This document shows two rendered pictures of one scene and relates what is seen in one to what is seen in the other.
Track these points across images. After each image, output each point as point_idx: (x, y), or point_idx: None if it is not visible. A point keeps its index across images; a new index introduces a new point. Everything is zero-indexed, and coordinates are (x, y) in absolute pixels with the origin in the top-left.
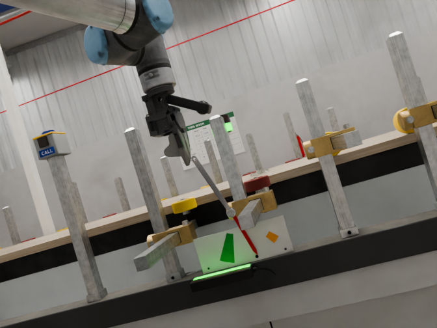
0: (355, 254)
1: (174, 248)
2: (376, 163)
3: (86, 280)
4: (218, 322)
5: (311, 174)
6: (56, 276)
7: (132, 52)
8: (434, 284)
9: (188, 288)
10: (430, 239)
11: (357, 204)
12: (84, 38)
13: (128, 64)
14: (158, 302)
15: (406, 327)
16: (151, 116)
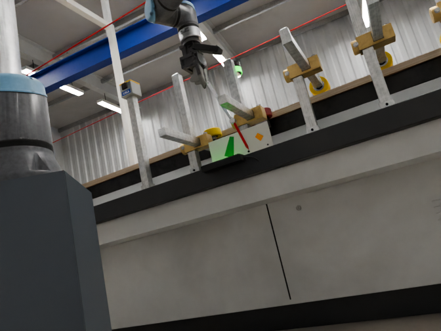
0: (314, 143)
1: (198, 152)
2: (353, 96)
3: (142, 175)
4: (222, 203)
5: None
6: (130, 192)
7: (169, 12)
8: (378, 167)
9: (203, 175)
10: (369, 127)
11: None
12: (144, 8)
13: (170, 24)
14: (183, 186)
15: (378, 226)
16: (183, 56)
